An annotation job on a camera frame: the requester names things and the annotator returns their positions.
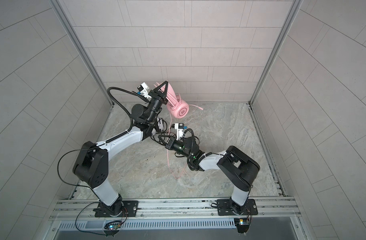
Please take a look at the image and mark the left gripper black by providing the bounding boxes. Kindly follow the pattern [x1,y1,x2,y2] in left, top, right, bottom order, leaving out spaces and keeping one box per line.
[144,83,167,125]

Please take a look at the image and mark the pink headphones with cable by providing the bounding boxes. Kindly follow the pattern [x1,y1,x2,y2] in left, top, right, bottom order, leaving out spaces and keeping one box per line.
[154,81,204,180]

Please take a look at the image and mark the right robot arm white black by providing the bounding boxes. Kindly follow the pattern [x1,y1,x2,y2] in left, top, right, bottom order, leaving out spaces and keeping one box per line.
[159,135,260,216]

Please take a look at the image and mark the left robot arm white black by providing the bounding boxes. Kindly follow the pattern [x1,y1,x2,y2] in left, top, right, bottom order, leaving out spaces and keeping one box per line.
[73,81,169,217]

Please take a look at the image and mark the left circuit board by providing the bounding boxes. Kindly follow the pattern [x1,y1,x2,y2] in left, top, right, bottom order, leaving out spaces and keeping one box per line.
[104,221,122,235]

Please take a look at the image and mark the circuit board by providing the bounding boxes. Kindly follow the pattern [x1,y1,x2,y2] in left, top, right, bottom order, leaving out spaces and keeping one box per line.
[104,221,122,235]
[234,218,251,234]

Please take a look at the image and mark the right circuit board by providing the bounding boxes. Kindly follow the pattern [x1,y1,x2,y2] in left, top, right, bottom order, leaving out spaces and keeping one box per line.
[234,218,251,234]

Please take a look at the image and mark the white vent grille strip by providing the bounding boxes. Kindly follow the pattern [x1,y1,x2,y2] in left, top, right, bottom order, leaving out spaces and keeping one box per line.
[59,219,236,232]

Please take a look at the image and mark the white black headphones with cable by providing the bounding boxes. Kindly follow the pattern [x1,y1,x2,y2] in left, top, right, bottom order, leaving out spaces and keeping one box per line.
[151,117,177,147]

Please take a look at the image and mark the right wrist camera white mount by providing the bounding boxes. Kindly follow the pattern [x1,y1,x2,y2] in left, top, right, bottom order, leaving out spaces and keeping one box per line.
[174,123,187,141]

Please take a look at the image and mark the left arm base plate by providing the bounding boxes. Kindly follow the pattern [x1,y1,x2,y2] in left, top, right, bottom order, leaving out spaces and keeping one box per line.
[93,201,139,218]

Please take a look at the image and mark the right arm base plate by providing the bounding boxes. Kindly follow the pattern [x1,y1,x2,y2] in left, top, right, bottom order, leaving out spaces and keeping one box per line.
[215,199,258,216]

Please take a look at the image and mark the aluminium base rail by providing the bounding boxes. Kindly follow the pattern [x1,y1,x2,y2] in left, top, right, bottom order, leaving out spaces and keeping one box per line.
[49,197,301,221]

